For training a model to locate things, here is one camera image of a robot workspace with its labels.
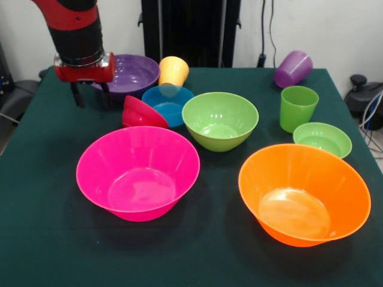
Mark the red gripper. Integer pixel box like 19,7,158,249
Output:
53,52,117,109

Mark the small red bowl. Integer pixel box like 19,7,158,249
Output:
121,95,170,129

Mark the small blue bowl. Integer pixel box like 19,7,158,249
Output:
141,85,195,129

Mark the yellow cup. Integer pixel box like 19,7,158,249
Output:
158,56,190,88

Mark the large pink bowl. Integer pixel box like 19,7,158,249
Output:
75,126,201,222

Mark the medium green bowl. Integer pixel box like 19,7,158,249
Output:
181,91,260,153

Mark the purple bowl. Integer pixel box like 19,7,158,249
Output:
91,53,161,101

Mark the black robot column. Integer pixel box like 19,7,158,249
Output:
137,0,242,68

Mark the dark green tablecloth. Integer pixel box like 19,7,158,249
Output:
0,65,383,287

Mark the purple cup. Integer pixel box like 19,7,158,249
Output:
273,50,314,90

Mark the green cup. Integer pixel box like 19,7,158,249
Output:
279,86,320,135

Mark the large orange bowl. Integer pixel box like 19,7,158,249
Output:
238,143,372,248

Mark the small green bowl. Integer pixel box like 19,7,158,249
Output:
293,121,353,159

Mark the black wall cable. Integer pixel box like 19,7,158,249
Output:
269,0,278,68
260,0,267,56

